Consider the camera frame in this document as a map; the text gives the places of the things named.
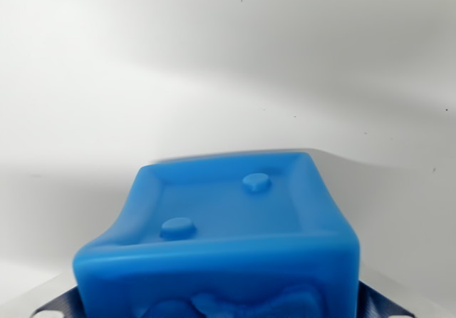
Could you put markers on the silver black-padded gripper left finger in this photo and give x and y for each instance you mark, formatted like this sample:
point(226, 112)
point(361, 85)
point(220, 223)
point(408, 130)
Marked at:
point(53, 296)

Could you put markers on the blue cube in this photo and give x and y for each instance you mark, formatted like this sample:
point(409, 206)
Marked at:
point(228, 236)

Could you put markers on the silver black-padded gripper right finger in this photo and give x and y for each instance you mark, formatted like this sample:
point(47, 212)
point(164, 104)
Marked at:
point(384, 296)

